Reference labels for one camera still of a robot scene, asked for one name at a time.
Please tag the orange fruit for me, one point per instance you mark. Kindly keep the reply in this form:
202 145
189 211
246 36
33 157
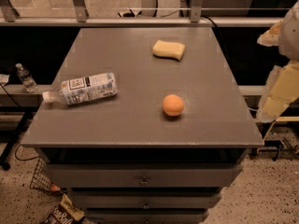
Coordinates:
173 105

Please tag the snack chip bag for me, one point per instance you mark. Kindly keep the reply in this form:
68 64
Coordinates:
64 213

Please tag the black table leg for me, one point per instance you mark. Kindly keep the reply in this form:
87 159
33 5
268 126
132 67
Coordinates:
12 140

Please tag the metal railing frame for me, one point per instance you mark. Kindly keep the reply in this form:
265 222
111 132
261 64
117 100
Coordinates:
150 13

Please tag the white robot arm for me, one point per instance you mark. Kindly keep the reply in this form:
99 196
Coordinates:
288 44

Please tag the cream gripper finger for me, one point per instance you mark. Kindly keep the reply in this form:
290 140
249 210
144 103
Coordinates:
270 38
281 89

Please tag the small clear water bottle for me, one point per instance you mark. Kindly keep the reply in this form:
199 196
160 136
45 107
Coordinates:
26 78

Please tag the large clear labelled plastic bottle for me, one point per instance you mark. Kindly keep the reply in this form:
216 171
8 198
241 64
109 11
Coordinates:
83 90

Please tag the yellow sponge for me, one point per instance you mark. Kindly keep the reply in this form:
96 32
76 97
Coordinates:
166 49

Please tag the grey drawer cabinet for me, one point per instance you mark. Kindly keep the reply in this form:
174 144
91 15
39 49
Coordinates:
122 159

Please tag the wire mesh basket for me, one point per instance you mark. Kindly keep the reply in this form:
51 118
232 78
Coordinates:
41 182

